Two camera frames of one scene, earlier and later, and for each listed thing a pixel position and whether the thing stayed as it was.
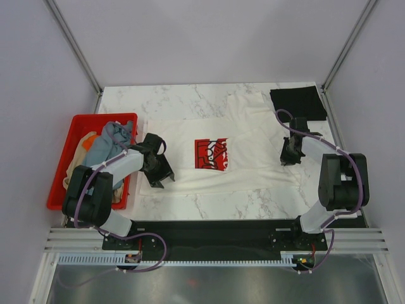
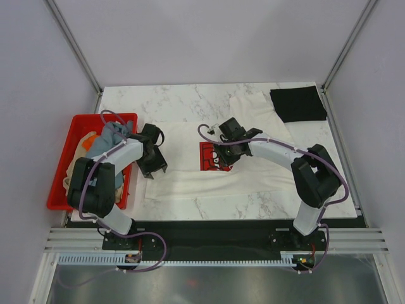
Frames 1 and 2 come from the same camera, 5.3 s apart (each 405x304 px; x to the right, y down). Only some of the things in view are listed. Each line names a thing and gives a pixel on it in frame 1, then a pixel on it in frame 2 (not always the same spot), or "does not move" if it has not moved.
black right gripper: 286,159 to 224,159
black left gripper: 165,172 to 160,163
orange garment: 87,142 does not move
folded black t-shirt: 302,102 does not move
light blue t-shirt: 114,138 does not move
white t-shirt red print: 237,155 does not move
